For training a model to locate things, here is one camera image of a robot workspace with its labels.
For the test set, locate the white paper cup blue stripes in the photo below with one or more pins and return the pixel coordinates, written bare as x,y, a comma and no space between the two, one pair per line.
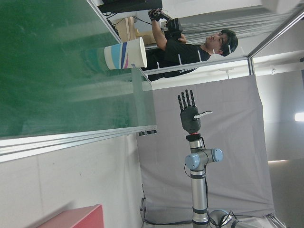
123,57

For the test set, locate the grey pleated curtain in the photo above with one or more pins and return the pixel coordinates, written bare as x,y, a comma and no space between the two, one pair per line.
237,26

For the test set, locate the pink plastic basket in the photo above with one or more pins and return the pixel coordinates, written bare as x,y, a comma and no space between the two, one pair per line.
80,217

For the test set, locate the light wooden box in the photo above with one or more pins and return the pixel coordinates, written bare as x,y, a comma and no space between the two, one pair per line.
131,28

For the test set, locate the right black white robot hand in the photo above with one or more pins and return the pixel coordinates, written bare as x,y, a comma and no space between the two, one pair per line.
188,118

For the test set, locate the green belt conveyor aluminium frame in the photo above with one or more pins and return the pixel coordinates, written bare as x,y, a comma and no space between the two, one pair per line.
47,71

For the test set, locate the grey fabric curtain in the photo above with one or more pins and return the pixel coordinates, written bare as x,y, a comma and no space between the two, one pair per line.
237,142

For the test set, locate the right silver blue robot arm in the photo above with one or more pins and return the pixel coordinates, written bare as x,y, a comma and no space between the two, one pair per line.
199,190

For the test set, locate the black handheld device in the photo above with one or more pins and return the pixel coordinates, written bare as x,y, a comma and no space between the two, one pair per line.
174,27

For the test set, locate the person in black shirt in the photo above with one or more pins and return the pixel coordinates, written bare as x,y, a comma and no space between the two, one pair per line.
185,54

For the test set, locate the black computer monitor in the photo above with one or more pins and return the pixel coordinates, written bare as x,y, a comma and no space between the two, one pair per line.
130,4

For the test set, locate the aluminium cell frame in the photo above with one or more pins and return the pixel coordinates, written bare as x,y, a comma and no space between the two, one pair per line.
273,33

